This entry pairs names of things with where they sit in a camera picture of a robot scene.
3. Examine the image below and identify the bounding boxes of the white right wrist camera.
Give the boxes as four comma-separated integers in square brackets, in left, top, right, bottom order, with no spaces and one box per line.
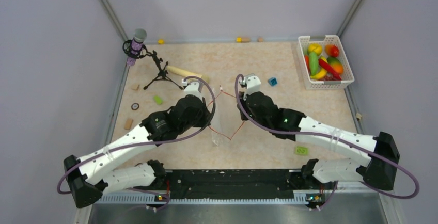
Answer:
[239,74,261,94]

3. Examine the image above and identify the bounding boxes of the orange toy carrot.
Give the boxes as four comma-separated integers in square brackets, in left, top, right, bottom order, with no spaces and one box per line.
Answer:
[304,55,310,72]

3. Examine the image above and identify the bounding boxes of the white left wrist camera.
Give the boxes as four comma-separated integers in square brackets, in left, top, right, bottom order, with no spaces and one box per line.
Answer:
[182,80,203,100]

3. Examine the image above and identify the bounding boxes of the yellow toy banana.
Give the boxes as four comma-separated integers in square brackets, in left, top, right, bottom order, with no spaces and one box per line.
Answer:
[310,56,327,81]

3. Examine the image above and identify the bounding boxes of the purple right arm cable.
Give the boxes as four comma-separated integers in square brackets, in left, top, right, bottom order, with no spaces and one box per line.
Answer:
[234,74,420,200]

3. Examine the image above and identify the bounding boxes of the yellow green toy lemon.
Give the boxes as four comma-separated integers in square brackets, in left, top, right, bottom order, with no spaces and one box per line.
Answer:
[307,43,323,56]

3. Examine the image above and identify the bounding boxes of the tan wooden block left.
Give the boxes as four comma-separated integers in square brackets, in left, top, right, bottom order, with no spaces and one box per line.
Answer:
[123,118,133,130]

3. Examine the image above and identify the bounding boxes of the green orange toy mango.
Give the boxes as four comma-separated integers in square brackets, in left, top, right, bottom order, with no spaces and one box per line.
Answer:
[327,56,343,75]

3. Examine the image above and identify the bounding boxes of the green two-stud brick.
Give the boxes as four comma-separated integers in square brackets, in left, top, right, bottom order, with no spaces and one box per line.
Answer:
[295,146,308,156]

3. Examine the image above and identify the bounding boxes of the blue toy cube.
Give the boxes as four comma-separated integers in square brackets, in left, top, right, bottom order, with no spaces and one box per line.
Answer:
[268,77,278,87]

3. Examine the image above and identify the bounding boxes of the red toy chili pepper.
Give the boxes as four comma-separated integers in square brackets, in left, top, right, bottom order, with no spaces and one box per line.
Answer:
[319,58,341,81]

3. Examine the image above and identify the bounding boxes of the small beige wooden piece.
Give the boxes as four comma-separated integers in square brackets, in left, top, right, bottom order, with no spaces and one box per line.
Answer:
[131,84,139,91]

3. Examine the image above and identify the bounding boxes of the clear zip bag orange zipper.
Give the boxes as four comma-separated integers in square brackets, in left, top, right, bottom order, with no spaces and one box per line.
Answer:
[208,85,245,147]

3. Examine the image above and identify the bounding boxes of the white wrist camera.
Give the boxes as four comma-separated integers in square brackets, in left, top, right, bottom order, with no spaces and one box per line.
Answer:
[182,80,203,100]
[239,74,261,94]

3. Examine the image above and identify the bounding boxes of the wooden rolling pin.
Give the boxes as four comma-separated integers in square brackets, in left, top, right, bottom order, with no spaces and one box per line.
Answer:
[167,66,209,83]

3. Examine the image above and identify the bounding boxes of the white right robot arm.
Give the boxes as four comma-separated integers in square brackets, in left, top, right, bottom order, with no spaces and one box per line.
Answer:
[237,91,400,191]

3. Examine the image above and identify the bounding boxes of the black microphone tripod stand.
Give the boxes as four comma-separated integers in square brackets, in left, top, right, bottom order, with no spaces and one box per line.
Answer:
[140,49,183,90]

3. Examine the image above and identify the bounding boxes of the green toy cucumber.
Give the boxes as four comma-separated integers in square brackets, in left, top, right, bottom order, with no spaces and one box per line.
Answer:
[308,51,319,76]

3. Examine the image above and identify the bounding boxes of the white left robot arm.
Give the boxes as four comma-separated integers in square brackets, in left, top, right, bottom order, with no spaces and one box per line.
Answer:
[61,94,216,209]

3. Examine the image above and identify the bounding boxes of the yellow and wood peg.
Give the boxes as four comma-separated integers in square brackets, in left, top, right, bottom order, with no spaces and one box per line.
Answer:
[236,37,251,43]

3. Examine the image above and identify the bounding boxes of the purple grey microphone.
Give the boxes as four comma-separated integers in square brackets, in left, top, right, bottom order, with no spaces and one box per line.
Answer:
[122,28,147,67]

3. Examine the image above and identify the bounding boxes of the red toy grapes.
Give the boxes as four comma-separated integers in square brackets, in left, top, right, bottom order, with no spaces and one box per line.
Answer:
[321,75,337,81]

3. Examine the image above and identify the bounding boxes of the white perforated plastic basket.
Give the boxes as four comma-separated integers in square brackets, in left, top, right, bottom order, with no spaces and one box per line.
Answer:
[297,35,355,90]

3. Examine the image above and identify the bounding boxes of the small green block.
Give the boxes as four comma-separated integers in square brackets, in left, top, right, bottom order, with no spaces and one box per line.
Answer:
[153,95,163,105]

